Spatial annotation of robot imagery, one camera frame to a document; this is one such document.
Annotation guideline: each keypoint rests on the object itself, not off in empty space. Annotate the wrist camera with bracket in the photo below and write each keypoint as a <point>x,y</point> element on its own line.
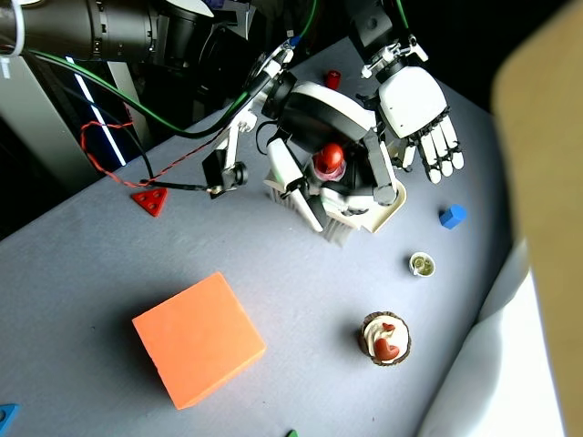
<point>225,175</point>

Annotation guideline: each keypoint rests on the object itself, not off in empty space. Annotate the red cylinder block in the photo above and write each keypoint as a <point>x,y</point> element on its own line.
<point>332,78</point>

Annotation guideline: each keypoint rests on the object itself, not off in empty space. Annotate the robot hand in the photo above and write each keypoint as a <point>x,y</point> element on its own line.
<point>410,100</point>
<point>328,114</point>

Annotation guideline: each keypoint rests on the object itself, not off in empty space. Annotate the flat blue toy block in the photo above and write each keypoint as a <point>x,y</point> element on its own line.
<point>5,423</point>

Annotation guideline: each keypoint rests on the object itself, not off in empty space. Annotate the red triangle block with holes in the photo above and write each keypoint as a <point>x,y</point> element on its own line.
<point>150,200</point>

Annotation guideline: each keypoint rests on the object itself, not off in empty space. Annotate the orange cube block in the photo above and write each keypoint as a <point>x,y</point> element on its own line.
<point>196,337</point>

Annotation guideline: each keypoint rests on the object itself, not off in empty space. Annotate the blue hexagonal prism block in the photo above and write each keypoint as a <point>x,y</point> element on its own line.
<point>452,217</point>

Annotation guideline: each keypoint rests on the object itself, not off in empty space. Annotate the toy cupcake with cream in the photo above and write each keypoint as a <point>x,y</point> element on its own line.
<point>385,339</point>

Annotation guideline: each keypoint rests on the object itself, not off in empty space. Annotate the beige blurred board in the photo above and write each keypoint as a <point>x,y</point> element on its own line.
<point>546,136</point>

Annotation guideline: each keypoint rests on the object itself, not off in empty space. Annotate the patterned toy bowl with spoon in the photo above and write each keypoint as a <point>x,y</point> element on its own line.
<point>421,265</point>

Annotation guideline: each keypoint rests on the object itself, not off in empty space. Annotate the grey table cloth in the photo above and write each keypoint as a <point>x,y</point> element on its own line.
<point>296,282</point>

